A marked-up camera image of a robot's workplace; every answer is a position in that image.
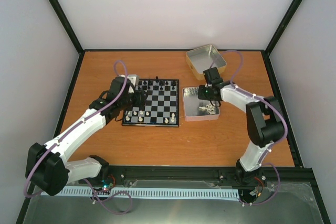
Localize black frame post left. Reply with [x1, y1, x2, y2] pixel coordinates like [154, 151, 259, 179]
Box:
[48, 0, 84, 54]

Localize black and silver chessboard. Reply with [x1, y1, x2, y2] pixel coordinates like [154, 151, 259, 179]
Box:
[122, 78, 180, 127]

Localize black frame post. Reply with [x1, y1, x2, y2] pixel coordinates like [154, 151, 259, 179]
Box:
[48, 0, 84, 54]
[265, 0, 303, 57]

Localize gold square tin box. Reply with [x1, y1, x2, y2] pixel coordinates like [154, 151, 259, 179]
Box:
[186, 44, 227, 81]

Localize black frame post right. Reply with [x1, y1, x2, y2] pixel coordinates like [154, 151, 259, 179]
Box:
[265, 0, 303, 57]

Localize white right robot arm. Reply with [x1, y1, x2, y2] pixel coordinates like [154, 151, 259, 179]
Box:
[198, 67, 288, 185]

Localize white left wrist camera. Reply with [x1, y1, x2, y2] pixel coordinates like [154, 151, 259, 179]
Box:
[117, 74, 139, 86]

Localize light blue slotted cable duct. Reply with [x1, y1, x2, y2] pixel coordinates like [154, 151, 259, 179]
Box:
[56, 185, 241, 202]

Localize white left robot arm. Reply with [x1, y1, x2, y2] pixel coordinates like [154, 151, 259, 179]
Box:
[26, 74, 147, 196]

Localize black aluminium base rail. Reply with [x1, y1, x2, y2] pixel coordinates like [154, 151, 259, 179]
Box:
[36, 165, 314, 183]

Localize silver embossed tin tray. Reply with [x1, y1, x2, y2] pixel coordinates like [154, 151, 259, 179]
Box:
[182, 87, 220, 122]

